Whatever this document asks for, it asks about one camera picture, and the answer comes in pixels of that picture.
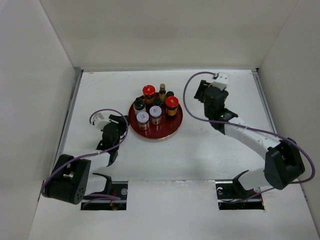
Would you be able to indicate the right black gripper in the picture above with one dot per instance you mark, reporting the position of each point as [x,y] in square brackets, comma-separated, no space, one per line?
[203,85]

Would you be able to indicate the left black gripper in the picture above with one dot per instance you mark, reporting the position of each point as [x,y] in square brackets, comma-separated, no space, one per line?
[121,123]

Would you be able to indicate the white-lid jar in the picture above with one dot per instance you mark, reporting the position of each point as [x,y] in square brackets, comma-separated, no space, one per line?
[155,113]
[143,120]

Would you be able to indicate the black-cap spice bottle front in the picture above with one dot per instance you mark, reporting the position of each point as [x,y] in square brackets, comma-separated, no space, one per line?
[139,105]

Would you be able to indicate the black-cap spice bottle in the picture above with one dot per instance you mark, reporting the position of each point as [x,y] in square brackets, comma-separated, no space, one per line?
[139,105]
[170,94]

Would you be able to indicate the red-lid sauce jar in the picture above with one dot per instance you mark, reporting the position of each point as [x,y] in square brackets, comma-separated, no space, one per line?
[149,93]
[172,104]

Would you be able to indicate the tall amber gold-cap bottle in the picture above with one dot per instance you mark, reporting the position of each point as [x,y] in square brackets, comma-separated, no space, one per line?
[162,93]

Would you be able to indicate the small black-cap dark bottle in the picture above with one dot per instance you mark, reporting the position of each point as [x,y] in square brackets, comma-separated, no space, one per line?
[157,102]

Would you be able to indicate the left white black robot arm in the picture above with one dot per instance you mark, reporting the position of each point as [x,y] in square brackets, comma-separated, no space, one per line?
[70,175]

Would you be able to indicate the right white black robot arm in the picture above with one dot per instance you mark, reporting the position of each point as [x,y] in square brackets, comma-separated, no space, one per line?
[282,160]

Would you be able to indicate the round red lacquer tray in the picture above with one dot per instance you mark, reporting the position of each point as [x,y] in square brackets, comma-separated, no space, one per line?
[167,127]

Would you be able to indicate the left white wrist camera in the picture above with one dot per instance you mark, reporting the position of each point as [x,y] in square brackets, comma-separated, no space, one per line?
[99,121]

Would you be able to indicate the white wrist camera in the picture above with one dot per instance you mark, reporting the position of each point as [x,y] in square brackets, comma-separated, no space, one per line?
[220,80]
[99,121]

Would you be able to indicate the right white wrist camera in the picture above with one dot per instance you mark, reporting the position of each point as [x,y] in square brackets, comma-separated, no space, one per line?
[220,80]

